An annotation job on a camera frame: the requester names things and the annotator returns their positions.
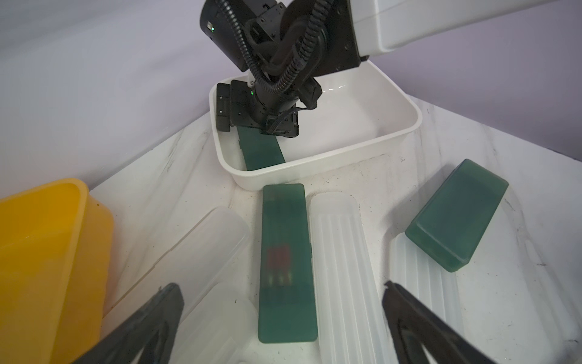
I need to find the green pencil case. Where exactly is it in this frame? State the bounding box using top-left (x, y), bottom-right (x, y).
top-left (405, 159), bottom-right (509, 272)
top-left (258, 184), bottom-right (318, 344)
top-left (236, 127), bottom-right (285, 171)

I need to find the white plastic storage box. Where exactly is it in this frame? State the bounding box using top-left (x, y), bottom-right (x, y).
top-left (209, 62), bottom-right (423, 190)

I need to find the clear ribbed pencil case upper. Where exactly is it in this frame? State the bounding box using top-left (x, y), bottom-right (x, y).
top-left (309, 192), bottom-right (397, 363)

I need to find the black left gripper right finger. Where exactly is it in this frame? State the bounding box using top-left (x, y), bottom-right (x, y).
top-left (382, 281), bottom-right (493, 363)

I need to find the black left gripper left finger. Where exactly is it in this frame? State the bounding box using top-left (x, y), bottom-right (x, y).
top-left (74, 283), bottom-right (184, 363)

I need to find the yellow plastic storage box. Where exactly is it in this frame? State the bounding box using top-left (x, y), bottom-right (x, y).
top-left (1, 178), bottom-right (114, 363)

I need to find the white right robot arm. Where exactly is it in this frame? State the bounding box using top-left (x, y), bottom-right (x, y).
top-left (200, 0), bottom-right (534, 138)

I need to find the clear ribbed pencil case lower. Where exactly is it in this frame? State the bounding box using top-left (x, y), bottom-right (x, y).
top-left (388, 233), bottom-right (465, 335)

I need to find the clear ribbed pencil case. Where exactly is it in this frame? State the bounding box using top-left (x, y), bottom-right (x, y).
top-left (309, 192), bottom-right (397, 363)
top-left (388, 233), bottom-right (465, 335)

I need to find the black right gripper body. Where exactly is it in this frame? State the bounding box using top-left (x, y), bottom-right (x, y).
top-left (215, 77), bottom-right (323, 138)

